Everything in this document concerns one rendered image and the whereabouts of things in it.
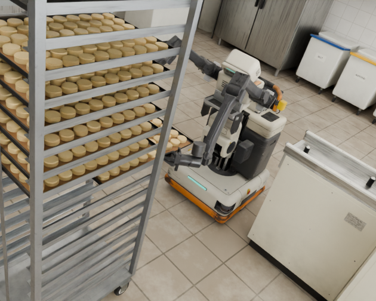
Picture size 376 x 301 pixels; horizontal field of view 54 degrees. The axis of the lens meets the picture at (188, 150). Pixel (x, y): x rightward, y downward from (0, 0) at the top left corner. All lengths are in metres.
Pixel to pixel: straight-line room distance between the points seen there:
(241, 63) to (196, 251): 1.31
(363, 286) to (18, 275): 1.85
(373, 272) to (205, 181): 1.27
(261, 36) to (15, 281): 4.91
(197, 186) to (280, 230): 0.69
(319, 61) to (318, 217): 3.77
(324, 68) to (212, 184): 3.50
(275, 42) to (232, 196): 3.57
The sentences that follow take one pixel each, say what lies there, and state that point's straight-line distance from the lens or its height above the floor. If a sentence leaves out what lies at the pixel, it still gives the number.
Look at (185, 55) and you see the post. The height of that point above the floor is 1.50.
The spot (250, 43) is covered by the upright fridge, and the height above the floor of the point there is 0.32.
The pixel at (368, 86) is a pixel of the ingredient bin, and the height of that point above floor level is 0.45.
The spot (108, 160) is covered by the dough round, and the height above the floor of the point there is 1.04.
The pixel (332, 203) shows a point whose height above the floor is 0.73.
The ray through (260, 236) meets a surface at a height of 0.17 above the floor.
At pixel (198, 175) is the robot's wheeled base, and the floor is 0.28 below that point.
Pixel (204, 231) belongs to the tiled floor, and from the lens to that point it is 2.83.
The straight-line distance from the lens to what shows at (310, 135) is 2.60.
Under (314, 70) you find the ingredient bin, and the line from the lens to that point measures 5.94.
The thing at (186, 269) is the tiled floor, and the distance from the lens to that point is 2.56.
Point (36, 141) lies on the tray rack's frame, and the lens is 1.15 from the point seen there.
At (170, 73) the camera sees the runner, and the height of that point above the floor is 1.41.
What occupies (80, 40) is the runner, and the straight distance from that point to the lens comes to 1.11.
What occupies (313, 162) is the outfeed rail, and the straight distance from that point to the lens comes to 2.31.
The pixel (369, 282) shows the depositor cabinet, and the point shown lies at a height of 0.57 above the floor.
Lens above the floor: 1.99
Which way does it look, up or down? 34 degrees down
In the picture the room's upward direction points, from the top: 16 degrees clockwise
